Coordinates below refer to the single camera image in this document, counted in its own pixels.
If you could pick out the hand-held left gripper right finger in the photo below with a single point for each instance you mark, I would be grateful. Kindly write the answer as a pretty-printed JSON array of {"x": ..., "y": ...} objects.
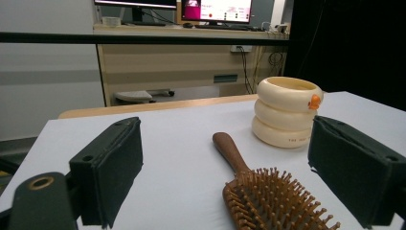
[{"x": 351, "y": 169}]

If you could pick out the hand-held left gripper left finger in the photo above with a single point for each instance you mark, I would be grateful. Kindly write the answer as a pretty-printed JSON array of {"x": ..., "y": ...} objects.
[{"x": 108, "y": 166}]

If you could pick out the cream ribbed cup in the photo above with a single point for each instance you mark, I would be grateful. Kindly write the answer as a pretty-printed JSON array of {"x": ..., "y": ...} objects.
[{"x": 281, "y": 124}]

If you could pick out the wooden hairbrush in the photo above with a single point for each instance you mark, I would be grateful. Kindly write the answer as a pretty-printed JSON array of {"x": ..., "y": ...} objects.
[{"x": 255, "y": 198}]

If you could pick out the wooden table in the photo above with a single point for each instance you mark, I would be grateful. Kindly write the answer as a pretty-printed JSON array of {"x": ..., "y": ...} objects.
[{"x": 143, "y": 107}]

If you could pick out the white chair base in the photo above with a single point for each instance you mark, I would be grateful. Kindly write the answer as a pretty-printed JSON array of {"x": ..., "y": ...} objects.
[{"x": 134, "y": 96}]

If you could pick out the wooden desk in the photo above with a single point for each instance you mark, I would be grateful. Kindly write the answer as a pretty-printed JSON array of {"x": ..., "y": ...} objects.
[{"x": 166, "y": 67}]

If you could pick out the black curtain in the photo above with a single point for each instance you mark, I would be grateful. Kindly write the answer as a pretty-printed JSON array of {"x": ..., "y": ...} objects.
[{"x": 357, "y": 44}]

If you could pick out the clear tape roll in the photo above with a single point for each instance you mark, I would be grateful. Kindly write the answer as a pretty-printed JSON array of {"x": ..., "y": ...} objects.
[{"x": 111, "y": 21}]

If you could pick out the black computer mouse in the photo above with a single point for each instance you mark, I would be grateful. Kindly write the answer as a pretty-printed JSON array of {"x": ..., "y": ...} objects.
[{"x": 188, "y": 25}]

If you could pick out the white power outlet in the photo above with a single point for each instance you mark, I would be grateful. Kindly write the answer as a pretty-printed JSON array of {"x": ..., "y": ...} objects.
[{"x": 241, "y": 48}]

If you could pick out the black keyboard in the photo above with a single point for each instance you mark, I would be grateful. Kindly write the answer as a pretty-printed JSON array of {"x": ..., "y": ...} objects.
[{"x": 223, "y": 27}]

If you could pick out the lit computer monitor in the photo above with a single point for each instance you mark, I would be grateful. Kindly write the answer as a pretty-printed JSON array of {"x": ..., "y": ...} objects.
[{"x": 220, "y": 11}]

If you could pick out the black frame crossbar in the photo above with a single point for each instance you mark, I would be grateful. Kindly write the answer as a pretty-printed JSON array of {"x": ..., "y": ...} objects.
[{"x": 127, "y": 39}]

